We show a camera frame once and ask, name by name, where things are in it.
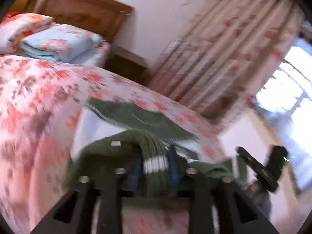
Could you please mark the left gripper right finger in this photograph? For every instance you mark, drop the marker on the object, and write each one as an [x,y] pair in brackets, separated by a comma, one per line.
[236,213]

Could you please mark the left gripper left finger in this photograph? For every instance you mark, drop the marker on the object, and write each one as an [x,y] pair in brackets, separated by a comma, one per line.
[94,205]

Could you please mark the green knit sweater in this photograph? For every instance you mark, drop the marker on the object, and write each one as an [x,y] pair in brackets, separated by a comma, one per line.
[122,135]

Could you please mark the window with white grille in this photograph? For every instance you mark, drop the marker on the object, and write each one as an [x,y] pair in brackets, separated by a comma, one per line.
[285,102]

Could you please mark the pink floral quilt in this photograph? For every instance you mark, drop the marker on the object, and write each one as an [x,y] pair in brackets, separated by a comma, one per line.
[50,111]

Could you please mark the pink floral curtain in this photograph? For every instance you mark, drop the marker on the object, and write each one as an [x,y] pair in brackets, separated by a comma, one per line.
[228,53]

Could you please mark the dark wooden nightstand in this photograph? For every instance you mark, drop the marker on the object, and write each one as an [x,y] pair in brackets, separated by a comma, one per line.
[128,65]

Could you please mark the light blue floral pillow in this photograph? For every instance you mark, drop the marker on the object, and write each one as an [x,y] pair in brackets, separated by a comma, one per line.
[60,42]

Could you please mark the orange floral folded blanket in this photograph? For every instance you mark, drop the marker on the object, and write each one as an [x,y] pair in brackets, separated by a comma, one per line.
[20,26]

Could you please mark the dark wooden headboard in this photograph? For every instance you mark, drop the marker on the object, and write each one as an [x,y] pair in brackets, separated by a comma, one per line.
[103,17]

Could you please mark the light wooden headboard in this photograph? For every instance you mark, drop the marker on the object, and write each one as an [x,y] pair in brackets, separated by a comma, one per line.
[23,6]

